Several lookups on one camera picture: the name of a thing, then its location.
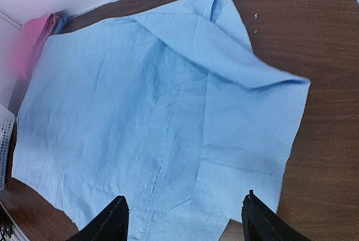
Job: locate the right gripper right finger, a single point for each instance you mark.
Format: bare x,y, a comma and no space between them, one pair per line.
261,223

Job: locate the folded dark blue cloth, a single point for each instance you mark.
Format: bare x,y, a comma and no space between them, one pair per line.
62,22

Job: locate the white plastic laundry basket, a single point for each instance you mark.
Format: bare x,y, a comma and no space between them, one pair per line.
6,127

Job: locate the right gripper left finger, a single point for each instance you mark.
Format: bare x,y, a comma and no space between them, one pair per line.
110,224

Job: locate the light blue shirt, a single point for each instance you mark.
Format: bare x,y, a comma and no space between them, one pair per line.
169,108

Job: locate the folded pink cloth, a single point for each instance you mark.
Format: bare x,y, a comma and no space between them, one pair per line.
33,36

